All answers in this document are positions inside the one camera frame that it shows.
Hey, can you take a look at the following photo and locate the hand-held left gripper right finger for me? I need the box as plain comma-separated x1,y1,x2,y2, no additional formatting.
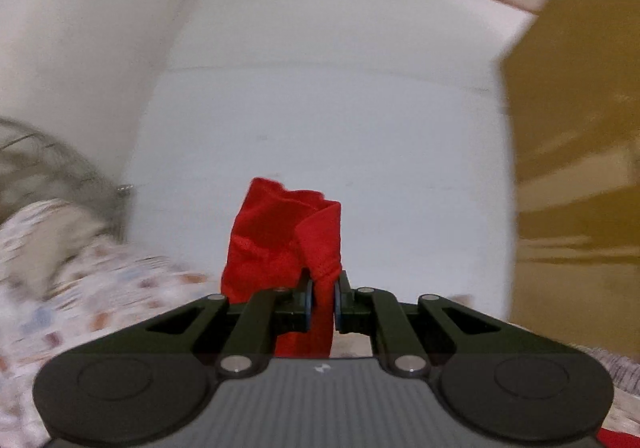
334,272,507,376

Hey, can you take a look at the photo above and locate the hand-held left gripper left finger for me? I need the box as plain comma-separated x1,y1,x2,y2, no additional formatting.
127,277,315,377

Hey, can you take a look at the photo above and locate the metal wire frame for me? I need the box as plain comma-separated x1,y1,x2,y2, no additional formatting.
0,119,135,239

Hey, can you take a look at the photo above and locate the printed blanket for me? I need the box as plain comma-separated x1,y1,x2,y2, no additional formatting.
0,199,227,448

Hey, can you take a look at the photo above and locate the red garment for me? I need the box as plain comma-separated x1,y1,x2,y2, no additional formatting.
221,177,344,359

